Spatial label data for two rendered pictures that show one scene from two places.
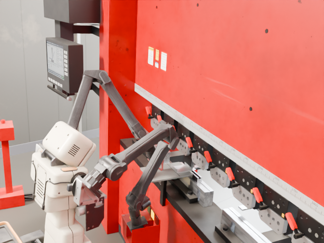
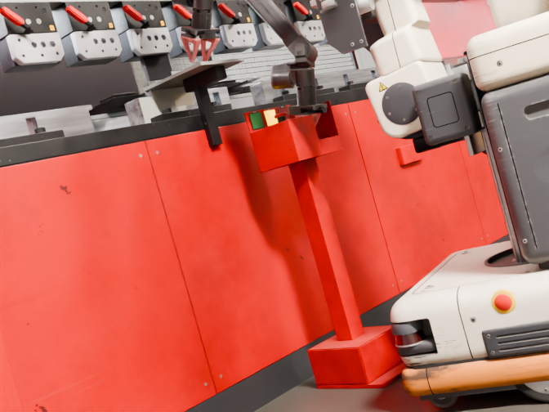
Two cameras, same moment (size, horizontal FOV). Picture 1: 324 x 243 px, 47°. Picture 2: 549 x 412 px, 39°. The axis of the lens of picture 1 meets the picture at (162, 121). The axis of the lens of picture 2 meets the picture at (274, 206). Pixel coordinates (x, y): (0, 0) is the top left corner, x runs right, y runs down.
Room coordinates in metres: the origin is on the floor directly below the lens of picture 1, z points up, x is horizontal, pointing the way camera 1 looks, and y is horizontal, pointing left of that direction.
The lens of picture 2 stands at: (2.74, 2.16, 0.63)
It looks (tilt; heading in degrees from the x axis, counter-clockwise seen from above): 2 degrees down; 248
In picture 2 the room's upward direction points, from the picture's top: 16 degrees counter-clockwise
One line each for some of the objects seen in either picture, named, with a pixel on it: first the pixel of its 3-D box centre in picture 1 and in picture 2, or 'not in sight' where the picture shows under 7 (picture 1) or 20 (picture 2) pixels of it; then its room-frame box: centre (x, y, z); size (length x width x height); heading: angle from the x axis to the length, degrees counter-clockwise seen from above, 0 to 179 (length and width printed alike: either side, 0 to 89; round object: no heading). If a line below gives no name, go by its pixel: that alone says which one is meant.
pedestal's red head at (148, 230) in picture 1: (140, 226); (293, 131); (1.78, 0.09, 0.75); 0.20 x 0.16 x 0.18; 23
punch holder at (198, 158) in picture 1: (205, 151); (187, 29); (1.89, -0.25, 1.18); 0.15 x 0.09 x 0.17; 26
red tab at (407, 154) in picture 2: not in sight; (409, 153); (1.06, -0.47, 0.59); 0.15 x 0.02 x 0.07; 26
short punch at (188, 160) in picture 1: (189, 159); (158, 71); (2.05, -0.18, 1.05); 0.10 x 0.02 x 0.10; 26
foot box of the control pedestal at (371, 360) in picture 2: not in sight; (363, 356); (1.77, 0.12, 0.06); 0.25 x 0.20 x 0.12; 113
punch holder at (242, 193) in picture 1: (250, 185); (267, 24); (1.53, -0.42, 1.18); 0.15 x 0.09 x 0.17; 26
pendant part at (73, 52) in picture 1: (64, 63); not in sight; (2.90, 0.79, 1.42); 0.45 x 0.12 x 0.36; 38
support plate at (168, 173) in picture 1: (166, 171); (193, 74); (1.99, -0.04, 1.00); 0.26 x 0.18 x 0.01; 116
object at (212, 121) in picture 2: (159, 189); (212, 107); (1.97, -0.01, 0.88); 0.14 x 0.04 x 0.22; 116
